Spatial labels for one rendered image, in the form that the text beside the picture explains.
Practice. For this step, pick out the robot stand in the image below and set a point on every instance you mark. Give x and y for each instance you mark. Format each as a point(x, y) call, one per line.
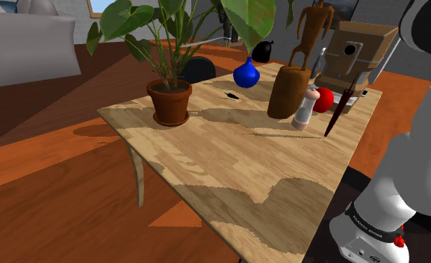
point(331, 196)

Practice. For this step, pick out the red ball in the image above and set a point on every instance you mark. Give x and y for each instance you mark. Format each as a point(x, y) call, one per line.
point(325, 100)

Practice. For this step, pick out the brown box-shaped appliance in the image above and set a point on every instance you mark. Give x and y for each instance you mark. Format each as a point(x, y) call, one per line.
point(357, 51)

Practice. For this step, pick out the dark wall picture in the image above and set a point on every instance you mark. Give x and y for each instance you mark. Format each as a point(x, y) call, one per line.
point(340, 7)

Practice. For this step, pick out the green plant in terracotta pot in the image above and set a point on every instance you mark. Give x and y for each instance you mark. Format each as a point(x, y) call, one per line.
point(170, 100)

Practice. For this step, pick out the black chair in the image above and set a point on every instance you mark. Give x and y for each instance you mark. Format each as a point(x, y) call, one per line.
point(198, 69)

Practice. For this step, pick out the grey sofa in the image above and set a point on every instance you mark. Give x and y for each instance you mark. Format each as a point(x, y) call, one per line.
point(25, 43)

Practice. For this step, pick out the small black pen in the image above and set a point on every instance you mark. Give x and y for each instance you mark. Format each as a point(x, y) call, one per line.
point(231, 96)

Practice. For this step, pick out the light wooden table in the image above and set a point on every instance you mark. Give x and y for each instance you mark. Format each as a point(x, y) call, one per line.
point(229, 160)

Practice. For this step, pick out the black round vase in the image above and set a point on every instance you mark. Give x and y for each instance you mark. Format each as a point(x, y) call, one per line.
point(262, 51)

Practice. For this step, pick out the window with wooden frame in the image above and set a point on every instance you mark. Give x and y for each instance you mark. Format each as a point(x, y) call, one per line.
point(100, 5)

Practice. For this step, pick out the blue round vase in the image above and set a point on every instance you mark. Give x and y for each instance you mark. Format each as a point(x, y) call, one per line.
point(247, 75)

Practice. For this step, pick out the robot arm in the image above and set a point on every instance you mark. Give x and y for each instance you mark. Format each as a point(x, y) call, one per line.
point(415, 164)

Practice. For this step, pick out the dark red pointed stick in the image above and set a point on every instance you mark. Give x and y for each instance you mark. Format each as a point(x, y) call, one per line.
point(339, 109)

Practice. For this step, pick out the brown figure sculpture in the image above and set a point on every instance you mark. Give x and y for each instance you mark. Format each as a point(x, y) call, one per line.
point(288, 91)

